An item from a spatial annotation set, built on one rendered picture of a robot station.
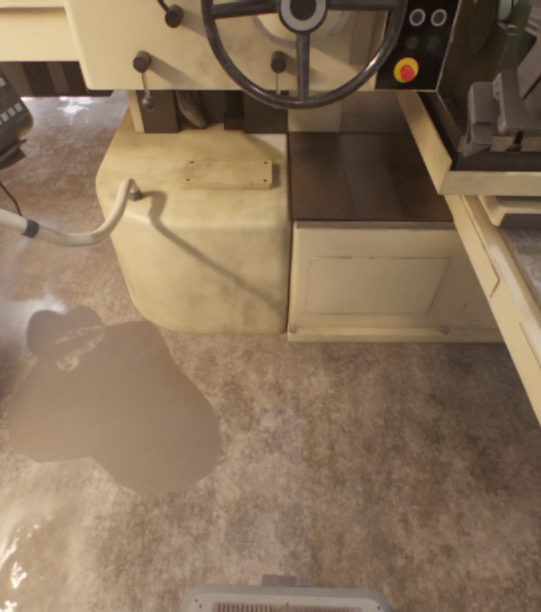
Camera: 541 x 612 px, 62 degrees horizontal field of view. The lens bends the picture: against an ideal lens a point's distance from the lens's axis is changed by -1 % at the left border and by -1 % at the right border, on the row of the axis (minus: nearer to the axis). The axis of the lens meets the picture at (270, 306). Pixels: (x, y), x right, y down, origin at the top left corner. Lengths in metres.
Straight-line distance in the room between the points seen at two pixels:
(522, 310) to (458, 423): 0.71
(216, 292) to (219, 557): 0.91
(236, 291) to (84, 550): 1.00
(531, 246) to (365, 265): 0.56
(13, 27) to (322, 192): 1.06
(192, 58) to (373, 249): 0.85
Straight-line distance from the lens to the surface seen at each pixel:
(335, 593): 1.32
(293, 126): 2.05
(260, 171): 1.75
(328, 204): 1.61
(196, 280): 1.74
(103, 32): 1.29
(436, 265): 1.76
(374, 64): 1.02
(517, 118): 0.54
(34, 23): 1.66
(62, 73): 2.12
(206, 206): 1.63
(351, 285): 1.76
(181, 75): 1.28
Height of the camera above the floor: 1.54
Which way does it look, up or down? 48 degrees down
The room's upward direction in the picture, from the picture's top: straight up
